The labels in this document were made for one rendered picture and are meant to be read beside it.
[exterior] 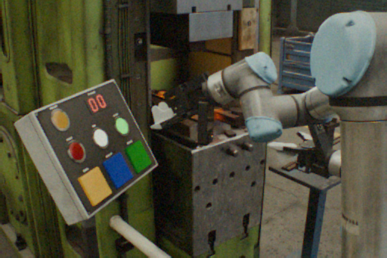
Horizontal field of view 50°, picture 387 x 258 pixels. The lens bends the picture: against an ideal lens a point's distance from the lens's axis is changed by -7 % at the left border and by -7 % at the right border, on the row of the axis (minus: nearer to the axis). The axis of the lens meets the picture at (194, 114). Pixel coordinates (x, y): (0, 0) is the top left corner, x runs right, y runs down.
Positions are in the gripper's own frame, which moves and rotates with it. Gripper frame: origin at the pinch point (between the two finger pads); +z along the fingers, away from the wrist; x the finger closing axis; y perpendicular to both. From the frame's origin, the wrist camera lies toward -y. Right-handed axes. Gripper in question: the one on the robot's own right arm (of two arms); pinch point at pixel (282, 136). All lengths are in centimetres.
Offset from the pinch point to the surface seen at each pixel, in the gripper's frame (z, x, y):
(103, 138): 15, -55, -9
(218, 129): 30.7, 1.4, 6.6
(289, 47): 250, 327, 39
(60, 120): 14, -66, -16
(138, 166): 12.3, -45.6, 0.9
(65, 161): 9, -68, -8
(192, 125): 30.7, -11.2, 2.2
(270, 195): 93, 112, 100
